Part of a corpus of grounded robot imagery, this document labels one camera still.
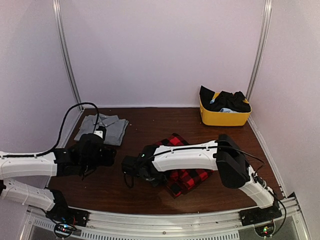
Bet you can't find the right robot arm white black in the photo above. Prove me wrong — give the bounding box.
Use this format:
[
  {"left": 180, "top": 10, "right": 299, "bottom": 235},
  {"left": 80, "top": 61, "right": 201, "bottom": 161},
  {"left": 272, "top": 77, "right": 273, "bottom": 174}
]
[{"left": 121, "top": 134, "right": 279, "bottom": 221}]

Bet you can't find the black garment in bin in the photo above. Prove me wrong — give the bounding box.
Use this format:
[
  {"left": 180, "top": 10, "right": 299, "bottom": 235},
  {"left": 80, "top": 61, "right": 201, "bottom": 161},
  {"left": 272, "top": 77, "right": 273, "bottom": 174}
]
[{"left": 199, "top": 85, "right": 252, "bottom": 113}]

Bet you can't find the yellow plastic bin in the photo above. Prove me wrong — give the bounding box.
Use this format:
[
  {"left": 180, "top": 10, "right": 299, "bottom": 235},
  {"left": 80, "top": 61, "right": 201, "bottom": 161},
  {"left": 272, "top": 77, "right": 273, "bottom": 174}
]
[{"left": 199, "top": 97, "right": 252, "bottom": 127}]

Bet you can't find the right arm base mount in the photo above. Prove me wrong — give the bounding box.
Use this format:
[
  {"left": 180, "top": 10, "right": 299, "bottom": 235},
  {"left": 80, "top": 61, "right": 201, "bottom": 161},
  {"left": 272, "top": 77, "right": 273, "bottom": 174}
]
[{"left": 239, "top": 206, "right": 282, "bottom": 239}]

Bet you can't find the right aluminium frame post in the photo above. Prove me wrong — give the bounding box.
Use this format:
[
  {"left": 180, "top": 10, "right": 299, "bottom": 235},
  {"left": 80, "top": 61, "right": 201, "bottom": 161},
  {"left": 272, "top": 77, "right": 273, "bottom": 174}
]
[{"left": 244, "top": 0, "right": 273, "bottom": 102}]

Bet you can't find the aluminium frame post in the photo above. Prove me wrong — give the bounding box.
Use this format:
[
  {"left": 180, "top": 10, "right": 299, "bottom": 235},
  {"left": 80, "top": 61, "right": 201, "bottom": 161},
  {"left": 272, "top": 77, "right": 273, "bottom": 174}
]
[
  {"left": 52, "top": 0, "right": 81, "bottom": 104},
  {"left": 244, "top": 0, "right": 273, "bottom": 102}
]

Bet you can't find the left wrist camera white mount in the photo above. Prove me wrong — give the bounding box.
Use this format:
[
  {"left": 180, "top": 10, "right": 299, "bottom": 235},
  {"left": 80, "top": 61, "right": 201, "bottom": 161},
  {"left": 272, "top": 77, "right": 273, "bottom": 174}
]
[{"left": 93, "top": 126, "right": 107, "bottom": 140}]

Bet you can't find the folded grey shirt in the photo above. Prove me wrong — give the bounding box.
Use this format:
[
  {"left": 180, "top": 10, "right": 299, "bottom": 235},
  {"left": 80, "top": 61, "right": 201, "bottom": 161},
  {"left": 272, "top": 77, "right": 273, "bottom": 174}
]
[{"left": 74, "top": 114, "right": 129, "bottom": 146}]

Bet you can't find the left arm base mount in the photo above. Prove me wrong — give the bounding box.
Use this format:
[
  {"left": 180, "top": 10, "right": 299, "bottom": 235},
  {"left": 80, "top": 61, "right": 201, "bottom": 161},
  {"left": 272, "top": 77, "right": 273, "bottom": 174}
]
[{"left": 44, "top": 208, "right": 90, "bottom": 239}]

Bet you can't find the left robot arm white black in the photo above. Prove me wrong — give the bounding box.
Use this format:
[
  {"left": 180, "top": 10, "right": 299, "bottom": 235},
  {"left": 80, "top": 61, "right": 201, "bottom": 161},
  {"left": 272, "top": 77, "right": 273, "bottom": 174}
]
[{"left": 0, "top": 131, "right": 117, "bottom": 222}]

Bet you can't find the black cable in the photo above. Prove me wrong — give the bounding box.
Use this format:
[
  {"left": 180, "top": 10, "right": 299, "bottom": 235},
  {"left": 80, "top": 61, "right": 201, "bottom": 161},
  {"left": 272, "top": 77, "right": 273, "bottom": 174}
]
[
  {"left": 123, "top": 172, "right": 136, "bottom": 189},
  {"left": 34, "top": 102, "right": 100, "bottom": 158}
]

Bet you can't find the left aluminium frame post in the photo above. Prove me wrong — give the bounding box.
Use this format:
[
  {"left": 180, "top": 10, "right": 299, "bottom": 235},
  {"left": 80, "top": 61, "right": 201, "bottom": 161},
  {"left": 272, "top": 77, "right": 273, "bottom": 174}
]
[{"left": 52, "top": 0, "right": 81, "bottom": 104}]

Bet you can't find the red black plaid shirt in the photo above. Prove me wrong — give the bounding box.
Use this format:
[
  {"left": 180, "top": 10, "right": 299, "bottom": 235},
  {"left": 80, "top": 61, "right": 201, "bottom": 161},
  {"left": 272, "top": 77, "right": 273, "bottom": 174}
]
[{"left": 155, "top": 133, "right": 214, "bottom": 198}]

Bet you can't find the front aluminium rail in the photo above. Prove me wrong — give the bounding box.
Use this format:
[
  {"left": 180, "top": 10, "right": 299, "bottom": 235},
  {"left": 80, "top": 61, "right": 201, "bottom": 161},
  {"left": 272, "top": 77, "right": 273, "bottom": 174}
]
[{"left": 18, "top": 196, "right": 311, "bottom": 240}]

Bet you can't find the left black cable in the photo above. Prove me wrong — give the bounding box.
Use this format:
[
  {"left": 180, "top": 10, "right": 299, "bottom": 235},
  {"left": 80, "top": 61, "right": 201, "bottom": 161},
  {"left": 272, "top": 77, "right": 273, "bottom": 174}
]
[{"left": 34, "top": 102, "right": 100, "bottom": 158}]

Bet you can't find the light blue garment in bin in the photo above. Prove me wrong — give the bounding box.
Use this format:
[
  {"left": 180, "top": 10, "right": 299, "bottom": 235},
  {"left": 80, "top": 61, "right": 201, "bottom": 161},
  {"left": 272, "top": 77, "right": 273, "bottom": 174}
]
[{"left": 209, "top": 99, "right": 237, "bottom": 113}]

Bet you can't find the right black cable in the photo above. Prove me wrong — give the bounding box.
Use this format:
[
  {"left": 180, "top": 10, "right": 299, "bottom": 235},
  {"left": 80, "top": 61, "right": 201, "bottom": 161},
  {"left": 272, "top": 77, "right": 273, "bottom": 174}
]
[{"left": 123, "top": 172, "right": 136, "bottom": 189}]

